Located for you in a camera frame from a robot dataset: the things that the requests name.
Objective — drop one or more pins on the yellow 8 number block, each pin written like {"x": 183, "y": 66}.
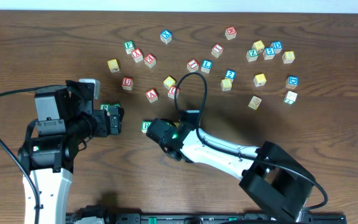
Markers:
{"x": 288, "y": 57}

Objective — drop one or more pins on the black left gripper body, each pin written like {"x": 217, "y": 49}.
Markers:
{"x": 114, "y": 121}

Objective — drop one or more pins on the red I block centre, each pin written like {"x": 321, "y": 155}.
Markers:
{"x": 192, "y": 65}

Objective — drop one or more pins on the blue 2 number block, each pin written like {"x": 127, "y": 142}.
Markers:
{"x": 230, "y": 74}

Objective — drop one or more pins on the red M letter block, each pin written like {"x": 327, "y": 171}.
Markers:
{"x": 230, "y": 33}

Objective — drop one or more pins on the yellow K letter block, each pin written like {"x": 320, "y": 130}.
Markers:
{"x": 260, "y": 80}

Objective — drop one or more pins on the green J letter block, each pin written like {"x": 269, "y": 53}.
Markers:
{"x": 104, "y": 106}

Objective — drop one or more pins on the blue D block right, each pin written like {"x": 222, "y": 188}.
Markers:
{"x": 292, "y": 82}

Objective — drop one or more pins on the red E letter block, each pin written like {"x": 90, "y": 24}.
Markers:
{"x": 150, "y": 60}

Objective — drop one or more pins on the red I block upper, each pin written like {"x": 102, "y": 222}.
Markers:
{"x": 217, "y": 50}

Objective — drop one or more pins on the blue X letter block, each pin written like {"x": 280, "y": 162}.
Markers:
{"x": 166, "y": 36}

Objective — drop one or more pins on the red U block left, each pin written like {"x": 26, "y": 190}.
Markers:
{"x": 127, "y": 83}

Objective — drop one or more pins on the blue D block upper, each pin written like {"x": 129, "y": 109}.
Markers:
{"x": 277, "y": 46}

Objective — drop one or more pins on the blue L letter block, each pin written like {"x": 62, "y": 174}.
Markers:
{"x": 206, "y": 66}

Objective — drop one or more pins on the blue 5 number block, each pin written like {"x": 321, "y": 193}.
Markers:
{"x": 268, "y": 53}

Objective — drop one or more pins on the red U block centre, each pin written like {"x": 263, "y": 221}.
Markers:
{"x": 173, "y": 92}

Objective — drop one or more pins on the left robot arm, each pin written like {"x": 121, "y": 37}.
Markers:
{"x": 66, "y": 119}

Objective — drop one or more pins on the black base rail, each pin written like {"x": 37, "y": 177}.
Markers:
{"x": 135, "y": 218}

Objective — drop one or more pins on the green N letter block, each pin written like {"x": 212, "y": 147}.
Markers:
{"x": 116, "y": 105}

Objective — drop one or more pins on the red u block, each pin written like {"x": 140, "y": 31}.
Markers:
{"x": 173, "y": 92}
{"x": 127, "y": 83}

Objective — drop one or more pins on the green R letter block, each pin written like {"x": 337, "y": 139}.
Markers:
{"x": 145, "y": 126}

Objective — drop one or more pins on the yellow S letter block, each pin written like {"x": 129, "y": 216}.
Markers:
{"x": 226, "y": 84}

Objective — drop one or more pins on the blue d block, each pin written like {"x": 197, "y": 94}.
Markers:
{"x": 277, "y": 46}
{"x": 292, "y": 82}

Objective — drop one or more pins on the red X letter block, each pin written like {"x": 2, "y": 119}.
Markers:
{"x": 137, "y": 55}

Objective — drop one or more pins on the green 7 number block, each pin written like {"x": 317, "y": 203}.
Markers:
{"x": 290, "y": 97}

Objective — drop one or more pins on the green Z letter block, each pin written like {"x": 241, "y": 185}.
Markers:
{"x": 251, "y": 55}

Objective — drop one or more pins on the red A letter block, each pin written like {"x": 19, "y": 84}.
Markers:
{"x": 151, "y": 95}

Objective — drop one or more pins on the green F letter block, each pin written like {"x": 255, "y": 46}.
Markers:
{"x": 129, "y": 46}

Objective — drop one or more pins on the red i block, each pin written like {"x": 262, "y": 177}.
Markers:
{"x": 217, "y": 50}
{"x": 192, "y": 65}

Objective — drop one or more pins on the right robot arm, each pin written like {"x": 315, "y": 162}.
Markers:
{"x": 274, "y": 180}

